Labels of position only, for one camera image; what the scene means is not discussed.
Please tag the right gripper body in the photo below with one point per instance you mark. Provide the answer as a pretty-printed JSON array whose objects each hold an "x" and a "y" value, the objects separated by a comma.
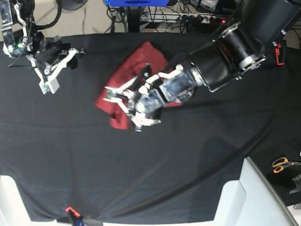
[{"x": 49, "y": 52}]

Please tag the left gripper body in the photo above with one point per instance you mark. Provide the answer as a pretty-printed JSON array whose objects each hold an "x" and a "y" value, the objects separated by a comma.
[{"x": 127, "y": 96}]

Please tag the red long-sleeve T-shirt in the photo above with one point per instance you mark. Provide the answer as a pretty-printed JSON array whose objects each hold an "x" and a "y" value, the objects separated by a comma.
[{"x": 129, "y": 68}]

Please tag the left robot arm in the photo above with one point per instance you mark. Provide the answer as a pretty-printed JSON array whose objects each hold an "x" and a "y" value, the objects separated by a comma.
[{"x": 238, "y": 47}]

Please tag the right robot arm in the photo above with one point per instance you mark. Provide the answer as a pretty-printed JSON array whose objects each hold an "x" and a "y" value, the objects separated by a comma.
[{"x": 22, "y": 37}]

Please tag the black round stand base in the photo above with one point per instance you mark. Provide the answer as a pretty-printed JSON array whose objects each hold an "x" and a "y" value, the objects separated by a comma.
[{"x": 71, "y": 4}]

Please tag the blue plastic box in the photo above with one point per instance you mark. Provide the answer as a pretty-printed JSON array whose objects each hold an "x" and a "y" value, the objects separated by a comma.
[{"x": 137, "y": 3}]

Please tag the black table cloth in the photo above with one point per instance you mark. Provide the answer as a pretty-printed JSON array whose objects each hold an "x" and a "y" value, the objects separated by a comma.
[{"x": 61, "y": 151}]

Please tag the white power strip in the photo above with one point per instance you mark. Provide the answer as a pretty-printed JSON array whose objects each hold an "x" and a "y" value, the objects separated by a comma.
[{"x": 204, "y": 18}]

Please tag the blue orange clamp bottom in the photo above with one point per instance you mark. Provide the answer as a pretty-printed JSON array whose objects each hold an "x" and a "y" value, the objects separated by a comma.
[{"x": 74, "y": 217}]

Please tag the black orange clamp right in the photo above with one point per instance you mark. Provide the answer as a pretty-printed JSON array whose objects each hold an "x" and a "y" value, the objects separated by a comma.
[{"x": 280, "y": 51}]

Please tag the white foam block right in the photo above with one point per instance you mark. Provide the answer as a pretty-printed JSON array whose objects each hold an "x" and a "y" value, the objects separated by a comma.
[{"x": 251, "y": 201}]

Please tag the crumpled black plastic piece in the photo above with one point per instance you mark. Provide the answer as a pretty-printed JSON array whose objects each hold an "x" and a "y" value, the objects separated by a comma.
[{"x": 297, "y": 182}]

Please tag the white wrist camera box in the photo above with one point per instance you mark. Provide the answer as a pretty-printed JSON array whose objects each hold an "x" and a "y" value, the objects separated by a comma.
[{"x": 110, "y": 95}]

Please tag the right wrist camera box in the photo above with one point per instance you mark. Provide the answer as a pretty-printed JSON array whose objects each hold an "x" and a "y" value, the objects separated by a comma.
[{"x": 49, "y": 86}]

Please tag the yellow-handled scissors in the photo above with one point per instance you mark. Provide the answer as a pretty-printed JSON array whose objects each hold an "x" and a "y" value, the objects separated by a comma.
[{"x": 282, "y": 163}]

